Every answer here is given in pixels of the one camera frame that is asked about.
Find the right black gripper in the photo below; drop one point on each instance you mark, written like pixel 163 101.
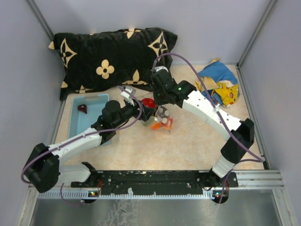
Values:
pixel 158 101

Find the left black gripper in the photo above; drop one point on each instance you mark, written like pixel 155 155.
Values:
pixel 146 112

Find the red toy apple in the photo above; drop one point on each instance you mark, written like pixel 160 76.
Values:
pixel 148 102

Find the clear polka dot zip bag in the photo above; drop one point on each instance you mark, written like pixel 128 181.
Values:
pixel 159 114

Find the light blue plastic basket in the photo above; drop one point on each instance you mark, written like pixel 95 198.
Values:
pixel 80 121

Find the small dark red toy fruit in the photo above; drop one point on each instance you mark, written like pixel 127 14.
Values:
pixel 82 108

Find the orange toy fruit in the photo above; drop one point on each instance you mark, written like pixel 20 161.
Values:
pixel 156 126

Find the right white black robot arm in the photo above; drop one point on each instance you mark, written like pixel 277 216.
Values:
pixel 238 134

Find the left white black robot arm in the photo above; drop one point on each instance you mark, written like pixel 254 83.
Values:
pixel 46 168

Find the blue yellow cartoon cloth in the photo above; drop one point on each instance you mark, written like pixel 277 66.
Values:
pixel 218 83

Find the black floral plush pillow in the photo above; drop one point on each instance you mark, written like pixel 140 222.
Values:
pixel 99 61

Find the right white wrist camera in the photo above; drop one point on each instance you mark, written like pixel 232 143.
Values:
pixel 159 68

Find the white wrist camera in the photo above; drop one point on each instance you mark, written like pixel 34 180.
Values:
pixel 128 94
pixel 159 68

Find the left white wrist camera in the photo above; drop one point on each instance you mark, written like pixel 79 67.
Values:
pixel 128 94

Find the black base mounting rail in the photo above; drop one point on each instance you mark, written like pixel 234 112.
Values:
pixel 166 182

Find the aluminium frame rail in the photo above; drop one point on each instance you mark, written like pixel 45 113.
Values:
pixel 242 179

